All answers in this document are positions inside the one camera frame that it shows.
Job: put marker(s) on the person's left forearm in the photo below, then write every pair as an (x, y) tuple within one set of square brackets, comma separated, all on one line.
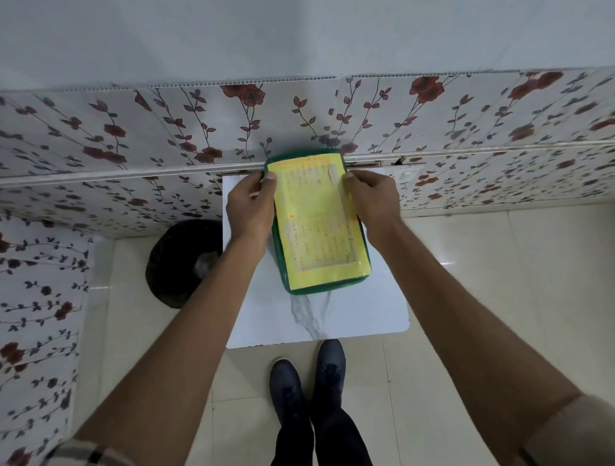
[(177, 345)]

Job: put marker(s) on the person's dark shoe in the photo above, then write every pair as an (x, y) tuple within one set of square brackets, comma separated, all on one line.
[(329, 369), (287, 389)]

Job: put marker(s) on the person's left hand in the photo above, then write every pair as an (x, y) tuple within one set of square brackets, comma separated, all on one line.
[(247, 206)]

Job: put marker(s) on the person's left dark shoe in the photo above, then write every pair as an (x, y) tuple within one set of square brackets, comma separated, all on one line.
[(287, 389)]

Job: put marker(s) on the plaid left sleeve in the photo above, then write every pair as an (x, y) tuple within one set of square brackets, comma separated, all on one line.
[(91, 453)]

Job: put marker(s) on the floral print panel board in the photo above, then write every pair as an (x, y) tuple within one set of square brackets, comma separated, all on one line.
[(504, 177), (192, 125), (38, 336)]

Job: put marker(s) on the person's right forearm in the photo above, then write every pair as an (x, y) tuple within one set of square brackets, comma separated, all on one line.
[(471, 336)]

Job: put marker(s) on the person's right thumb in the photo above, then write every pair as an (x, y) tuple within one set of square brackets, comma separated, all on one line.
[(350, 177)]

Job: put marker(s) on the person's right dark shoe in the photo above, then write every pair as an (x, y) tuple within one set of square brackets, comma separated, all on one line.
[(329, 369)]

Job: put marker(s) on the person's black trousers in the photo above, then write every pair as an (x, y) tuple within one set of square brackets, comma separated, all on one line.
[(322, 441)]

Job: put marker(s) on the black trash bin with bag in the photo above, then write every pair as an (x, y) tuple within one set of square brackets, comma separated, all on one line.
[(177, 269)]

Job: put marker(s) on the small white marble-pattern table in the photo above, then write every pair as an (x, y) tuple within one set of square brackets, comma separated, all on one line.
[(346, 312)]

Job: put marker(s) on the person's right hand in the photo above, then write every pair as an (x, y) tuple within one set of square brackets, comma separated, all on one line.
[(377, 204)]

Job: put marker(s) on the beige right sleeve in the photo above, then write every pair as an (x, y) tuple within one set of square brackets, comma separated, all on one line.
[(576, 432)]

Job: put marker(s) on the green package with yellow label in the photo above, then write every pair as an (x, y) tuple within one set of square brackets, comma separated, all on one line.
[(317, 230)]

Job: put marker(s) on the person's left thumb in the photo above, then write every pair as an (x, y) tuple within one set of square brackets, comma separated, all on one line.
[(270, 178)]

